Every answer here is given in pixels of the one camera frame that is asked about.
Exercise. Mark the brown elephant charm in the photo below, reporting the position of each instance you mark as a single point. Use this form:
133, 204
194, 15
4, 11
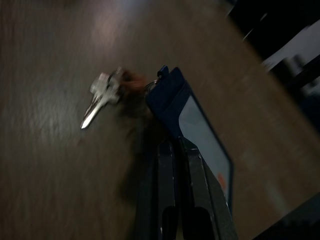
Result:
132, 81

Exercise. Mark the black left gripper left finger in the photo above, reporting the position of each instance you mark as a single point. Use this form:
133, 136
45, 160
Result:
162, 190

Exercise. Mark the silver house key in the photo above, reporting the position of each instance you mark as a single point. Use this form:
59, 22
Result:
96, 105

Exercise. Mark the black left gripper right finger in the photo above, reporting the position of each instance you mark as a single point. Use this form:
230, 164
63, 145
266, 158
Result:
200, 190

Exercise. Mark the navy blue card holder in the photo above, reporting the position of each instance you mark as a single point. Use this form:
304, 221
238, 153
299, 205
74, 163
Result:
165, 105

